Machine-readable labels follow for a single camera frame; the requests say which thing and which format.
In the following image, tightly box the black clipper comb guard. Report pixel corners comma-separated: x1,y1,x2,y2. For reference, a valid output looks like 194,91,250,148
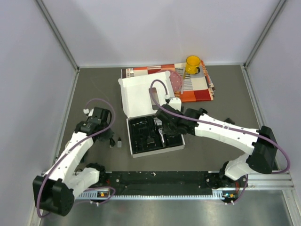
146,137,156,148
224,118,235,125
166,135,181,145

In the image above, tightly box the silver hair clipper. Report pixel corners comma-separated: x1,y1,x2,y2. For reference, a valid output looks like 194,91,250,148
154,117,166,147

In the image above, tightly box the small oil bottle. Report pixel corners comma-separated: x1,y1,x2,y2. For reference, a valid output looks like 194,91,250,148
117,137,122,148

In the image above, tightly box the white cardboard box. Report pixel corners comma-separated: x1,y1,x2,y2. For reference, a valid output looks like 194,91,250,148
118,70,185,159

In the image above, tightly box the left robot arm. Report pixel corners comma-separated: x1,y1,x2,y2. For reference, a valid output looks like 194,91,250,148
32,107,114,217

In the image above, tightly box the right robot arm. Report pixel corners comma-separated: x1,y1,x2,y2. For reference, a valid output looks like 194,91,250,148
155,104,277,188

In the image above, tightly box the black plastic tray insert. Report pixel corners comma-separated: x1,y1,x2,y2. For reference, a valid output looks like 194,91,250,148
127,115,185,158

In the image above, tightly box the orange patterned cloth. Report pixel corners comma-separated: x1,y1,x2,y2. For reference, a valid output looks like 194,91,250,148
121,61,215,102

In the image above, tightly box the pink dotted plate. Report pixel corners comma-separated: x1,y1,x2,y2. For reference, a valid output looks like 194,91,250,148
157,70,184,92

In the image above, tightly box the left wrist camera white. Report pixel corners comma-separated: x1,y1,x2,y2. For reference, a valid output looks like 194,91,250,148
83,108,94,117

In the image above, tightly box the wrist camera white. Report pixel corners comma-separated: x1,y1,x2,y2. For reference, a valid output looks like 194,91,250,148
165,94,182,111
83,108,94,117

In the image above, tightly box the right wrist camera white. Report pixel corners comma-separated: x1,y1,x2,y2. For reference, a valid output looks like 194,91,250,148
165,94,182,111

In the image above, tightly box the yellow mug black handle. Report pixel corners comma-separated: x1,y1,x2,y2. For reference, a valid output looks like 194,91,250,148
185,56,201,75

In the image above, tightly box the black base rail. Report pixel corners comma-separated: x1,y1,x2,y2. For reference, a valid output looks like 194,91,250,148
100,171,238,196

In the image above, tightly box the white cable duct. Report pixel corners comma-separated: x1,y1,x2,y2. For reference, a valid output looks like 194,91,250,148
75,188,238,201

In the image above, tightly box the aluminium frame rail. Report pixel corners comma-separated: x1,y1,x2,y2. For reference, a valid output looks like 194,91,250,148
246,172,294,190

